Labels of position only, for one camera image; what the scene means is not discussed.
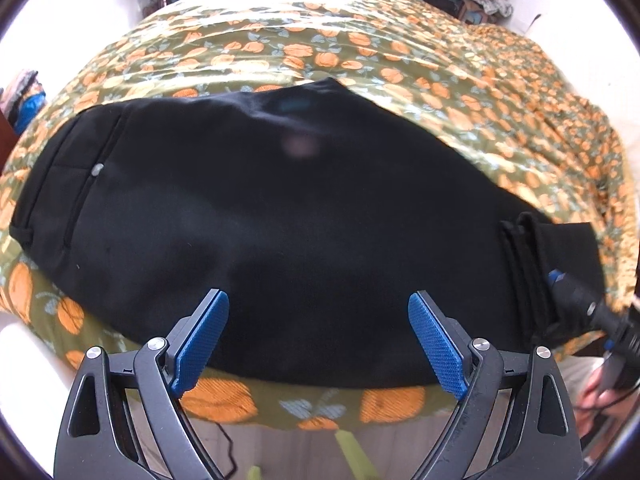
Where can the black pants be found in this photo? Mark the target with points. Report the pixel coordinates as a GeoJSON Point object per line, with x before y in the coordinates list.
{"type": "Point", "coordinates": [300, 210]}

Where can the pile of colourful clothes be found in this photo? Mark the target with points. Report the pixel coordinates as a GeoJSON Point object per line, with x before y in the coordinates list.
{"type": "Point", "coordinates": [25, 105]}

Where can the orange floral quilt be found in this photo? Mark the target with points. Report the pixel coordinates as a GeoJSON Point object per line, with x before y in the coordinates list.
{"type": "Point", "coordinates": [350, 25]}

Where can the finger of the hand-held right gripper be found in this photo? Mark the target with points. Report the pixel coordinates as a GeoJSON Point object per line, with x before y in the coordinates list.
{"type": "Point", "coordinates": [575, 292]}

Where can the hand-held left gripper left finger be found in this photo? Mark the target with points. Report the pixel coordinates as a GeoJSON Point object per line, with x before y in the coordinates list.
{"type": "Point", "coordinates": [200, 345]}

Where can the yellow-green paper strip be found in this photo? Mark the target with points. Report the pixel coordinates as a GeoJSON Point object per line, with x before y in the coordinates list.
{"type": "Point", "coordinates": [350, 452]}

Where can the person's right hand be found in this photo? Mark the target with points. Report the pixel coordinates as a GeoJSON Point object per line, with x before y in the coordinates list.
{"type": "Point", "coordinates": [595, 387]}

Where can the white bed frame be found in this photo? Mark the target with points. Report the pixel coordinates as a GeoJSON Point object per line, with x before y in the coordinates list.
{"type": "Point", "coordinates": [30, 360]}

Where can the dark stool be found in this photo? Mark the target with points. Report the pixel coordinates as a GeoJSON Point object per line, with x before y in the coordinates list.
{"type": "Point", "coordinates": [442, 4]}

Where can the cream padded headboard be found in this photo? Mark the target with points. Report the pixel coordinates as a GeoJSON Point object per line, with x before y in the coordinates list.
{"type": "Point", "coordinates": [590, 50]}

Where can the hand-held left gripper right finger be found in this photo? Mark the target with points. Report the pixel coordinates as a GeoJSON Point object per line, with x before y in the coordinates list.
{"type": "Point", "coordinates": [437, 347]}

